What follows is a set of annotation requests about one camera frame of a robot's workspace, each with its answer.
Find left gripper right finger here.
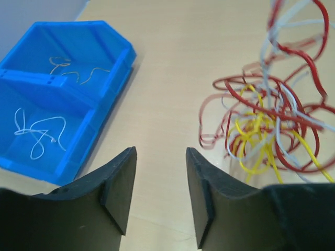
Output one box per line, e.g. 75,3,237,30
186,147,334,250

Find blue bin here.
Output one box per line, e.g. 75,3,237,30
1,20,136,106
1,70,98,186

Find white wires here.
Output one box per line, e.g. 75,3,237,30
14,107,68,160

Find red yellow wire tangle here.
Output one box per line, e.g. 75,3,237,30
198,0,335,184

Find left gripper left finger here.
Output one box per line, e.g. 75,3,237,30
1,147,137,250

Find right blue bin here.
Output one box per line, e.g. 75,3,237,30
1,20,136,106

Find wires in right bin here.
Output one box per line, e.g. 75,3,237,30
49,56,111,86

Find middle blue bin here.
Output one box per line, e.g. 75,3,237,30
1,70,98,186

